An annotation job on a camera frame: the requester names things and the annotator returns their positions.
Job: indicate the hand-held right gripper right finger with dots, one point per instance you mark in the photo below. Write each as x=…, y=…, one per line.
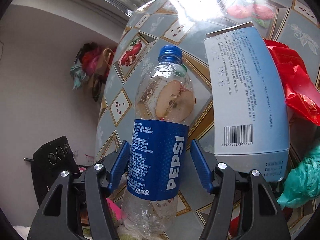
x=201, y=165

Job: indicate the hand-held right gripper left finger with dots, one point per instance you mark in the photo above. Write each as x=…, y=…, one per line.
x=120, y=165

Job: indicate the clear plastic bottle blue label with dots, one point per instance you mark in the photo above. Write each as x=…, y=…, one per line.
x=155, y=167

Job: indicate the black device with round knobs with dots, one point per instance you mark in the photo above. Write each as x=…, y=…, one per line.
x=55, y=155

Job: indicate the light blue carton box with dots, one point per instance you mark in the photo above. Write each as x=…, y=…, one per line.
x=247, y=92

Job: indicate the brown paper bag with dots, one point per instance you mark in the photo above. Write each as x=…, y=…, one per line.
x=103, y=75

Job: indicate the green plastic bag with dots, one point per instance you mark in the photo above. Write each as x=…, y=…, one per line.
x=302, y=180

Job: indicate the pink red bag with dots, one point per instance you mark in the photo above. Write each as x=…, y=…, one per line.
x=90, y=60

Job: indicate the fruit print tablecloth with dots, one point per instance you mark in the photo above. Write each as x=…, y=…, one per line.
x=195, y=40

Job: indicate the red plastic bag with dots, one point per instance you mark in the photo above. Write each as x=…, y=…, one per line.
x=295, y=80

